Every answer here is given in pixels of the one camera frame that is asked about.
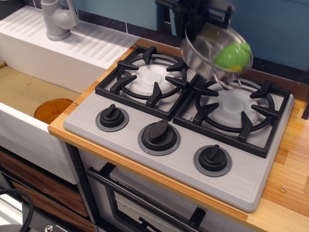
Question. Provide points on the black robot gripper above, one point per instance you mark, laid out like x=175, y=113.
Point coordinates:
x=196, y=13

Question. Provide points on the stainless steel pot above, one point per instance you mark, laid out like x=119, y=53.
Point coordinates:
x=200, y=53

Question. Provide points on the green yellow toy corncob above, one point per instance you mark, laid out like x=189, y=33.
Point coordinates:
x=234, y=57

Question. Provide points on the black middle stove knob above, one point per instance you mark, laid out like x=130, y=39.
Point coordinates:
x=159, y=138

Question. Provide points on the black stove knob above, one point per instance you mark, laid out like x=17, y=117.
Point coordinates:
x=112, y=119
x=159, y=138
x=212, y=161

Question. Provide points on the black left stove knob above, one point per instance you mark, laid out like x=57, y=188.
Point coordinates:
x=112, y=119

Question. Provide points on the grey toy stove top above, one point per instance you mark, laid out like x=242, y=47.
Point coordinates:
x=242, y=186

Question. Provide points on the black right stove knob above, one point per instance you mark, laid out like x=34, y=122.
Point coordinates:
x=212, y=161

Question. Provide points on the black left burner grate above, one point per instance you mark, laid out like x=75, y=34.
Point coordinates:
x=148, y=83

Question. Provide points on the black burner grate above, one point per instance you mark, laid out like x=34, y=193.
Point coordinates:
x=247, y=117
x=148, y=83

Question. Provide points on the black right burner grate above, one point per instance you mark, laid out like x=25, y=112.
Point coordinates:
x=247, y=117

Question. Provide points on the grey toy faucet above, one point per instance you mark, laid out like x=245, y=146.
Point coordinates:
x=58, y=21

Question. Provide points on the white toy sink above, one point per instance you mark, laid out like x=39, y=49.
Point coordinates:
x=34, y=70

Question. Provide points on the orange sink drain plug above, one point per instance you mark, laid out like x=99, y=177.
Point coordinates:
x=50, y=110

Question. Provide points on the toy oven door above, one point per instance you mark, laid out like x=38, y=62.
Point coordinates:
x=134, y=204

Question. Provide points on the wood grain drawer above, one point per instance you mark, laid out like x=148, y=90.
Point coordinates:
x=49, y=193

